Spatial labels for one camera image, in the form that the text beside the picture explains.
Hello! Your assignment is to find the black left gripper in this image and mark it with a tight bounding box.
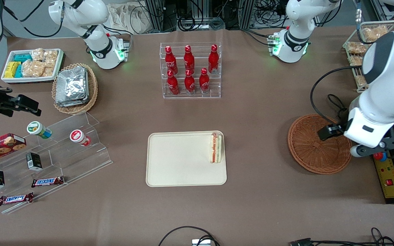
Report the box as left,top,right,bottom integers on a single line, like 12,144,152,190
318,124,345,141

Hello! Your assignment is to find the triangular sandwich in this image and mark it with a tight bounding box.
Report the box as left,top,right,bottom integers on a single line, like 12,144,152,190
210,132,223,164

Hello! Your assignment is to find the round brown wicker basket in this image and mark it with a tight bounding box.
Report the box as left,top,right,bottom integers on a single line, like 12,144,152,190
288,114,353,175

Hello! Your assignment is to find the oval tan wicker basket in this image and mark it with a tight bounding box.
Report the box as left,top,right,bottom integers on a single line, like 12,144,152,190
52,63,98,114

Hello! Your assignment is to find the cream plastic tray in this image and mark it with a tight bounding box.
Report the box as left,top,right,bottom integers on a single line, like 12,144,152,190
146,131,227,187

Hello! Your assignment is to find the yellow snack packet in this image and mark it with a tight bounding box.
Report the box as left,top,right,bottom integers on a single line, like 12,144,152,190
4,61,21,78

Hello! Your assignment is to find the white rectangular snack bin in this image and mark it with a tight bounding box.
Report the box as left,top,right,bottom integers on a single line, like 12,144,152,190
1,49,64,84

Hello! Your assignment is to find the green lid snack cup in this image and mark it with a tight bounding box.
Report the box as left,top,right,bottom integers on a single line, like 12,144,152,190
26,121,52,139

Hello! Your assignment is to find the silver foil pack stack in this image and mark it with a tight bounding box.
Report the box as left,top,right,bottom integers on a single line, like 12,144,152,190
55,66,90,107

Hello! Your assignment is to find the black machine with yellow panel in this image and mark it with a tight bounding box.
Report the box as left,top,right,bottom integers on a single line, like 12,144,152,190
371,120,394,204

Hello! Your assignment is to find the red lid snack cup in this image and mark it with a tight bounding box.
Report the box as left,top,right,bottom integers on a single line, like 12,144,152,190
69,129,91,147

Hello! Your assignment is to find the snickers bar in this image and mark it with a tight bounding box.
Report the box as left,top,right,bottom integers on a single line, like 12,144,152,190
0,192,34,206
31,176,65,188

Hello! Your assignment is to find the clear acrylic stepped shelf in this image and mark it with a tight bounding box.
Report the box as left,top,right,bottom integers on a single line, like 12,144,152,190
0,111,113,215

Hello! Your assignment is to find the clear acrylic bottle rack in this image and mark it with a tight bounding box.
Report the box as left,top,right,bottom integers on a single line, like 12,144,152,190
160,42,222,99

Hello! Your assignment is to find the red cola bottle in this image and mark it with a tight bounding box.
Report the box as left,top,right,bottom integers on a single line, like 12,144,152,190
208,44,219,74
165,46,178,75
199,68,210,94
184,69,196,94
184,45,195,72
167,70,180,95

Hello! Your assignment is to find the white plastic bag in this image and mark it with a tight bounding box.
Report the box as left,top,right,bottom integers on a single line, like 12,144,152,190
106,3,151,35

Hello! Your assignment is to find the black machine power cable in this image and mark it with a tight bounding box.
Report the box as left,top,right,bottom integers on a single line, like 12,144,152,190
327,94,353,123

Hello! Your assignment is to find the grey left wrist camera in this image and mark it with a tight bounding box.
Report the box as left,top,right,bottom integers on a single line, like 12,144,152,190
350,136,394,158

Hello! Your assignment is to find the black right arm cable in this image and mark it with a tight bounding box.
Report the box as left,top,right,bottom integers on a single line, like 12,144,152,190
3,0,65,39

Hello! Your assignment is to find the black cable with connector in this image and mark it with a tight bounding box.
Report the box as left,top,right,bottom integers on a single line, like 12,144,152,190
289,227,394,246

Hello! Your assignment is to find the white wire rack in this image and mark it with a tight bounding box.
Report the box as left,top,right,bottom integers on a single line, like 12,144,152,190
342,20,394,93

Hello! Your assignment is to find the black looped cable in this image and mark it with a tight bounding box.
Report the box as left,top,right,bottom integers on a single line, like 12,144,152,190
158,226,220,246

